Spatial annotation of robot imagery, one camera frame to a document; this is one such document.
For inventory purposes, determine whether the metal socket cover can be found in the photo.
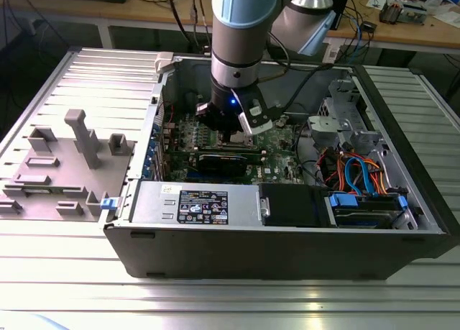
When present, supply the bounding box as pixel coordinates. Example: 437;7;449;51
229;132;254;147

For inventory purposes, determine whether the CPU socket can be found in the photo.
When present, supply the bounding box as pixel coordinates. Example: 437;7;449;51
222;130;257;147

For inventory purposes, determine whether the black graphics card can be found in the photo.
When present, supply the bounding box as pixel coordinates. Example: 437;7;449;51
168;148;265;178

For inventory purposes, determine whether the green motherboard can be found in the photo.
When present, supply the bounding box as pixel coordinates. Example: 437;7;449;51
161;109;313;186

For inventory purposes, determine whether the silver metal drive cage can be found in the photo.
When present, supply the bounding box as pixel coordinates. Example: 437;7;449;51
307;77;391;162

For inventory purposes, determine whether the silver power supply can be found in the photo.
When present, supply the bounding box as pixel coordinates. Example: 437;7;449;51
131;180;262;227

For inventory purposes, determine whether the black plastic shroud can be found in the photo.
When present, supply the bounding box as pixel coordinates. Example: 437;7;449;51
259;183;337;229

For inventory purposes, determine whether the grey parts rack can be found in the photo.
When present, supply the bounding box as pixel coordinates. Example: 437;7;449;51
0;109;139;223

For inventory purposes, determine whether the white printed label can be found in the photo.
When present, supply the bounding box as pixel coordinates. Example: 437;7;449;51
322;40;342;63

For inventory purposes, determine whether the black open PC case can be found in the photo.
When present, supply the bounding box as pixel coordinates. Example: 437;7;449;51
103;52;460;280

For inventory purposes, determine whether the hard disk blue carrier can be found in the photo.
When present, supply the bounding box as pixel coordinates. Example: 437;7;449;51
325;191;409;230

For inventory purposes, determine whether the green RAM stick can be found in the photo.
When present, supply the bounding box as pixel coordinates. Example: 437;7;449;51
20;186;66;196

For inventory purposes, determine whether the small heatsink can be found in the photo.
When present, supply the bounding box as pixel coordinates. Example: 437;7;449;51
379;1;402;24

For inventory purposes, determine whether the wooden desk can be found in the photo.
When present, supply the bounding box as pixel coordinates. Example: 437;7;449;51
0;0;460;54

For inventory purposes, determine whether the grey electronic device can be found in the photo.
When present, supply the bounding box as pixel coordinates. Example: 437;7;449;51
400;1;428;25

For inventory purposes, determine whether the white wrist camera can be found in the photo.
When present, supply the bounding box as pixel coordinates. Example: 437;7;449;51
237;88;273;136

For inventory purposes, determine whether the blue wire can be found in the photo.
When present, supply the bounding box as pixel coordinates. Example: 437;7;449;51
344;157;374;196

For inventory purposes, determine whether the orange wire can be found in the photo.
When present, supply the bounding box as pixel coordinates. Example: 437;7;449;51
361;158;391;196

